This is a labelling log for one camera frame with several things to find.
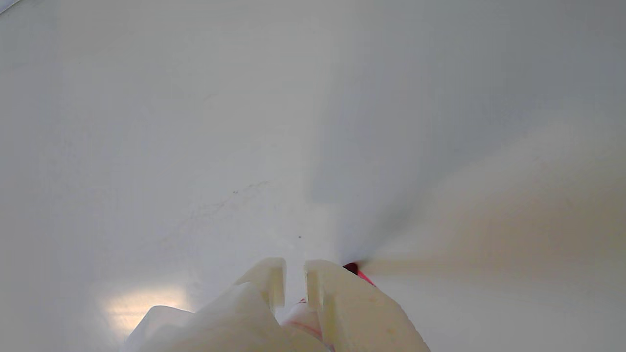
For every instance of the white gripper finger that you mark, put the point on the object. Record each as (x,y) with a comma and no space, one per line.
(244,313)
(357,318)

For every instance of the red capped marker pen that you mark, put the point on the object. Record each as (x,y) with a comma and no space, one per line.
(350,268)

